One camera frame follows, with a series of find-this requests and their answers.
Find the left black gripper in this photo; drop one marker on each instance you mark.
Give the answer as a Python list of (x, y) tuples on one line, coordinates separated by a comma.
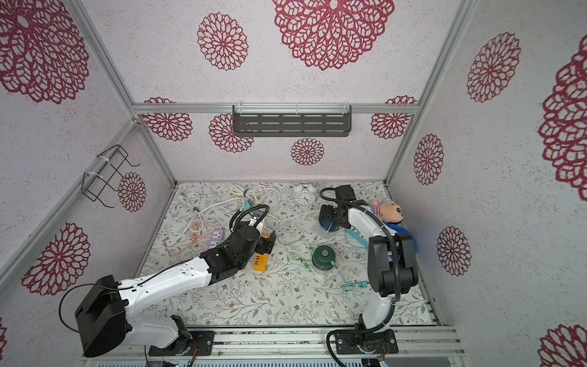
[(264, 245)]

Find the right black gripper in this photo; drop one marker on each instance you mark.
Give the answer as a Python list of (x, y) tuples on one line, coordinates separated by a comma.
[(328, 215)]

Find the navy blue meat grinder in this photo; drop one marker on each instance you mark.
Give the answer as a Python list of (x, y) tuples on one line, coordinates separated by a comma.
[(329, 227)]

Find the dark green meat grinder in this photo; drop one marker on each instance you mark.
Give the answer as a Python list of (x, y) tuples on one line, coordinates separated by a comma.
[(323, 258)]

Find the teal plug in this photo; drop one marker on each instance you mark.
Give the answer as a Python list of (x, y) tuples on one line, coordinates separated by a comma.
[(247, 205)]

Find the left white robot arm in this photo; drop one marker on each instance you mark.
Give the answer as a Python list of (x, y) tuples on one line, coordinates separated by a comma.
[(110, 315)]

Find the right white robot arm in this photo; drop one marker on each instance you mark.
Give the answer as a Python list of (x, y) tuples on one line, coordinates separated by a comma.
[(392, 272)]

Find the teal power strip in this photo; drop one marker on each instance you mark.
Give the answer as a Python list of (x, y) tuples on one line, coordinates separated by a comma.
[(355, 240)]

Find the orange power strip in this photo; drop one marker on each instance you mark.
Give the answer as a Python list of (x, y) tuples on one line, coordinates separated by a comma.
[(261, 261)]

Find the white twin-bell alarm clock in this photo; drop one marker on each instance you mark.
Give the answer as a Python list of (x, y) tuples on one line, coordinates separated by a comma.
[(304, 194)]

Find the pig plush toy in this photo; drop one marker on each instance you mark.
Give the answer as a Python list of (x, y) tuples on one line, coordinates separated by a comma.
[(388, 211)]

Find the blue cloth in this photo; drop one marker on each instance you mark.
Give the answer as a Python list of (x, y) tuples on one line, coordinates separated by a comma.
[(401, 230)]

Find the grey wall shelf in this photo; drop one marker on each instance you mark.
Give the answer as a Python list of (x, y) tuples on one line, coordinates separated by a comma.
[(297, 122)]

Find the black wire rack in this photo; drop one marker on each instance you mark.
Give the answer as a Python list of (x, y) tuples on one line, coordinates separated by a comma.
[(97, 180)]

